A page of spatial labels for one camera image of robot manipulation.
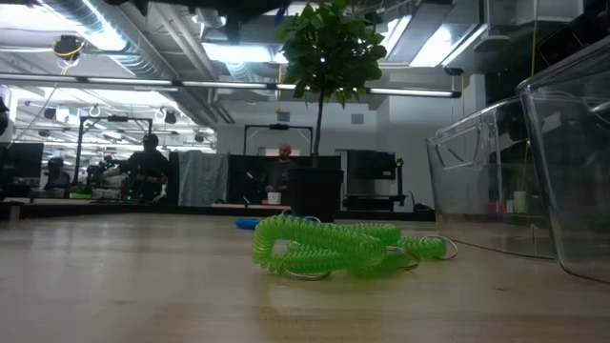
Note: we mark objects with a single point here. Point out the white cup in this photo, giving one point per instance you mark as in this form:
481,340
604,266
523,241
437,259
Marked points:
274,197

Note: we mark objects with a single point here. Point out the person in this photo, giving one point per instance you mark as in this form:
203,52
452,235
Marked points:
281,174
57,176
148,167

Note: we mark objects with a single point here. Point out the grey hanging cloth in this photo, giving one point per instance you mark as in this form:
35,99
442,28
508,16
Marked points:
202,178

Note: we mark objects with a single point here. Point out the clear plastic bin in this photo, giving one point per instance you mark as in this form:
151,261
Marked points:
581,190
476,214

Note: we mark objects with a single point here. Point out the long ceiling light bar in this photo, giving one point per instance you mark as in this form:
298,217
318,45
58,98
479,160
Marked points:
224,85

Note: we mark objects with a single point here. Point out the green potted plant black pot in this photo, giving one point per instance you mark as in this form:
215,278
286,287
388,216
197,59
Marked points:
329,47

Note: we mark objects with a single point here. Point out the black gantry frame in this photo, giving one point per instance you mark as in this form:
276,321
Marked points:
278,127
80,143

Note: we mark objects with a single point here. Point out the black aluminium table frame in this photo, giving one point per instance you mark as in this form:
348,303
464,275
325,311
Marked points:
381,215

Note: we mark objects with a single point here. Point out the black divider panel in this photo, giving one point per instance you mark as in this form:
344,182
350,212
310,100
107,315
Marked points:
248,181

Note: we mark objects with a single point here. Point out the black computer monitor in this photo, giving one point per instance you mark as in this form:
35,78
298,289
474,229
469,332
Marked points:
21,162
371,164

